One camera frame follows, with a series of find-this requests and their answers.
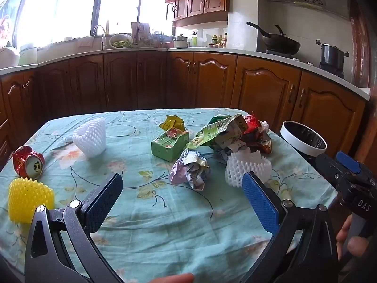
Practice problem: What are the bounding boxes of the person's right hand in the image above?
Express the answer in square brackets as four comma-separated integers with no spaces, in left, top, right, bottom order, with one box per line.
[336,215,377,260]

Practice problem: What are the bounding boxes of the crushed red drink can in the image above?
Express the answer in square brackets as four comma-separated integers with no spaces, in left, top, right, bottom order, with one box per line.
[12,145,45,179]

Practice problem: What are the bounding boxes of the wooden upper cabinets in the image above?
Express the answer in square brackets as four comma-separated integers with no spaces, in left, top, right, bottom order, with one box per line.
[162,0,230,28]

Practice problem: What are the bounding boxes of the crumpled foil snack bag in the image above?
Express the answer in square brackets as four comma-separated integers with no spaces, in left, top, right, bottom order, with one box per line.
[215,130,273,162]

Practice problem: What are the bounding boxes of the white lidded bucket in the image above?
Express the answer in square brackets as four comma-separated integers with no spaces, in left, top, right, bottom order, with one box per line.
[18,44,38,66]

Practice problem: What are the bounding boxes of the green snack bag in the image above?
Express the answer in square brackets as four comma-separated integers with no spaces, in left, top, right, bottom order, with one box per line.
[186,114,249,149]

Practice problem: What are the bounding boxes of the wall poster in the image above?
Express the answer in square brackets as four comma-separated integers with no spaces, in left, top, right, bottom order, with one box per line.
[0,0,22,48]

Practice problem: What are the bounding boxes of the person's left hand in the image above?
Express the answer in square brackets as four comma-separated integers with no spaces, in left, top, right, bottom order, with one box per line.
[149,273,195,283]

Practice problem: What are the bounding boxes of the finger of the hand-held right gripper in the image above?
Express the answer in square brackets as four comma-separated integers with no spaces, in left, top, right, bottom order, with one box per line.
[315,151,362,184]

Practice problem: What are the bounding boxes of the white rice cooker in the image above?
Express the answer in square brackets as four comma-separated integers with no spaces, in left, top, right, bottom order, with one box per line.
[0,43,20,68]
[173,34,190,48]

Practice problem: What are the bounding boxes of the green drink carton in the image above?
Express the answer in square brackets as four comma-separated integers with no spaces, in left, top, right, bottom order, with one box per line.
[151,128,190,162]

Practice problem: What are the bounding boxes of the yellow foam fruit net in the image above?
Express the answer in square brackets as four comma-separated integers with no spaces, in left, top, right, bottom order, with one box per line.
[8,177,55,223]

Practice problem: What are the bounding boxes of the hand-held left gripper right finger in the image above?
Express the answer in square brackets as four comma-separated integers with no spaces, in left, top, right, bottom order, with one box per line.
[240,171,340,283]

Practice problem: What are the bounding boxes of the grey kitchen countertop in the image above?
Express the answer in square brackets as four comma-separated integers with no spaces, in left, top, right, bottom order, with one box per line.
[0,46,371,101]

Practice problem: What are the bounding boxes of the crumpled purple silver wrapper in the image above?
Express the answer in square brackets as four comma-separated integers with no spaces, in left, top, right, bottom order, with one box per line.
[169,149,210,191]

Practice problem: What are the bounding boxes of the teal floral tablecloth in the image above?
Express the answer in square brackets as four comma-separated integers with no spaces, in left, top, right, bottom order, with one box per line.
[0,108,339,283]

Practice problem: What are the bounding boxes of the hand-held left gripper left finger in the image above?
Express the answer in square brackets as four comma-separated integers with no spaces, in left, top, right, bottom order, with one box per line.
[25,172,124,283]

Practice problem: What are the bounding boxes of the wooden cabinets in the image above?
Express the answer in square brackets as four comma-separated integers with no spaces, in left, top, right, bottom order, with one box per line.
[162,0,230,28]
[0,50,367,166]

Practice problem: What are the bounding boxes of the black wok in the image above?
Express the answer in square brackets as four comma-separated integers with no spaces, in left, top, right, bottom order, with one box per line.
[247,21,301,55]

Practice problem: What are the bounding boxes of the colander with green beans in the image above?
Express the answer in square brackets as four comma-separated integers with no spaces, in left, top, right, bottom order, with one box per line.
[109,34,132,49]

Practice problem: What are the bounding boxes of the gas stove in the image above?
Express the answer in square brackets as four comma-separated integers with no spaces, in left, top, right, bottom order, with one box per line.
[257,49,345,79]

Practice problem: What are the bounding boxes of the white trash bin black liner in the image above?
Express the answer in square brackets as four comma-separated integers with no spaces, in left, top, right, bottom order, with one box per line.
[280,121,327,157]

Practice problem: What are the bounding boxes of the kitchen faucet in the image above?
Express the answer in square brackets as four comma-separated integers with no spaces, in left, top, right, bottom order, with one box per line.
[93,25,107,50]

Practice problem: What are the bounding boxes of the kitchen window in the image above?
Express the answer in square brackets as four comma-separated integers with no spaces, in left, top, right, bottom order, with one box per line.
[15,0,174,46]

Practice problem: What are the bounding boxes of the wooden lower cabinets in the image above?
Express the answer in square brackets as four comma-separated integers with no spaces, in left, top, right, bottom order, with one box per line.
[0,50,367,166]

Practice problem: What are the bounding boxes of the white foam fruit net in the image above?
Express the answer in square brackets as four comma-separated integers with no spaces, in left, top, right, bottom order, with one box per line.
[225,149,273,187]
[72,117,107,158]

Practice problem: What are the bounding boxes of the red snack wrapper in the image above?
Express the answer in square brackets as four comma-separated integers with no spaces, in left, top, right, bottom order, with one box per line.
[242,113,270,134]

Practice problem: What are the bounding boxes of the wooden knife block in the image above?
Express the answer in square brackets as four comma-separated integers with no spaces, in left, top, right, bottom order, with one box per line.
[131,22,151,46]

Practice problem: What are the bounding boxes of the yellow snack packet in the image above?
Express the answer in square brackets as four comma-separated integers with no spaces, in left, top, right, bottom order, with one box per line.
[159,114,185,132]

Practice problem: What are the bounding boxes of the black cooking pot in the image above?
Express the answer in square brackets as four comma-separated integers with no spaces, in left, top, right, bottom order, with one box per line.
[316,39,349,67]

